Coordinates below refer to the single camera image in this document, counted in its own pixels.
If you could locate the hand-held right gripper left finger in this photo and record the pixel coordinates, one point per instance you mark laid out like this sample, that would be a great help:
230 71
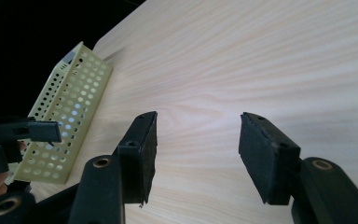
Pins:
140 161

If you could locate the pale yellow perforated basket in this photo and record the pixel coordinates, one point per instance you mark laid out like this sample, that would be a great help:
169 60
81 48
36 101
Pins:
74 93

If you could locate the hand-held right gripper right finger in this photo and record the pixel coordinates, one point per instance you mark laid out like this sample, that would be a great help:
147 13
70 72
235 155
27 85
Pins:
267 161

